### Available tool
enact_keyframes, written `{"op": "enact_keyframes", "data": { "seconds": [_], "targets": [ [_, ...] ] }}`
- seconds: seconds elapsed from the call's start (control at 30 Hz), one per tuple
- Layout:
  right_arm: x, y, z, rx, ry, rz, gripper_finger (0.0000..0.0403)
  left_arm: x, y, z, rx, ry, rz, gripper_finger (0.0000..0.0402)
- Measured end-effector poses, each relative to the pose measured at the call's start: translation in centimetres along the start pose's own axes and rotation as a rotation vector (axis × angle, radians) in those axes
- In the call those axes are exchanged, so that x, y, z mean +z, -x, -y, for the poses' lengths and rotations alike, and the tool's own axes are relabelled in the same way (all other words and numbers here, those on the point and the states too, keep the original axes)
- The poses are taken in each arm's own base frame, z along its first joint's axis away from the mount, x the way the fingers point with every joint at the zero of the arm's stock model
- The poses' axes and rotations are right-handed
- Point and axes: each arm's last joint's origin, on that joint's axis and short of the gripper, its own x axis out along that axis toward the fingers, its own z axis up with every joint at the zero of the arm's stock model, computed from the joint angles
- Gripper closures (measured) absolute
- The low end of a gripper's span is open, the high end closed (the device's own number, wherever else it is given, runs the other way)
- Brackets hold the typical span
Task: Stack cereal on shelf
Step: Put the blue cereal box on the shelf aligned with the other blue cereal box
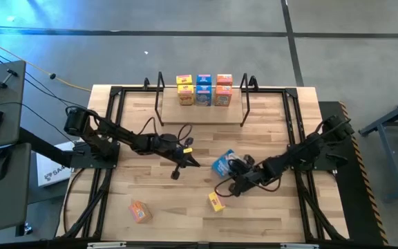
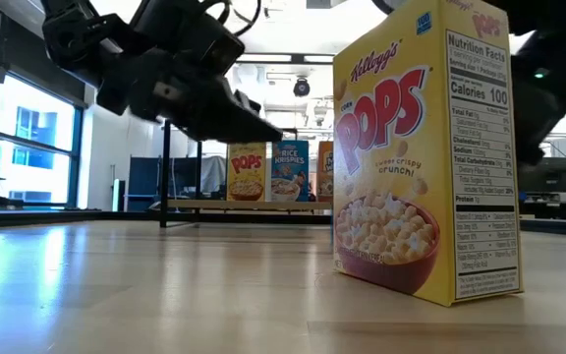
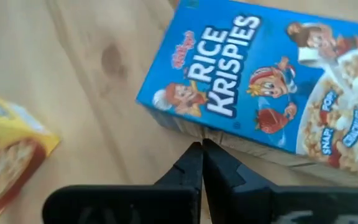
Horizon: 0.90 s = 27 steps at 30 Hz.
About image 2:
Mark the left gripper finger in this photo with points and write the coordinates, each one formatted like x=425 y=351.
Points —
x=229 y=125
x=249 y=102

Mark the yellow Corn Pops cereal box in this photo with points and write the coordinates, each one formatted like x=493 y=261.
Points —
x=246 y=169
x=401 y=147

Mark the blue Rice Krispies cereal box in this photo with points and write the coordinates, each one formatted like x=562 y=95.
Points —
x=290 y=167

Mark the orange Mini-Wheats cereal box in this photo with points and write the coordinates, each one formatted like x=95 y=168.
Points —
x=325 y=172

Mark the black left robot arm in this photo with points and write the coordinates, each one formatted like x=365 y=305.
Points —
x=175 y=24

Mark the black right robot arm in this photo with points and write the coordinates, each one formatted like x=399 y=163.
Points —
x=548 y=113

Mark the blue room partition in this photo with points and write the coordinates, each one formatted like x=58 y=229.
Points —
x=141 y=177

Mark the large room window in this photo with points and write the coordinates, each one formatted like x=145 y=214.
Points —
x=32 y=147

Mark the black computer monitor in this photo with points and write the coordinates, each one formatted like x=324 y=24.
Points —
x=548 y=177

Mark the black ceiling dome camera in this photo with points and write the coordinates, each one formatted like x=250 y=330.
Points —
x=301 y=87

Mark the wooden shelf with black frame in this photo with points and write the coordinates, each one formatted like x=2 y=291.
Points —
x=243 y=205

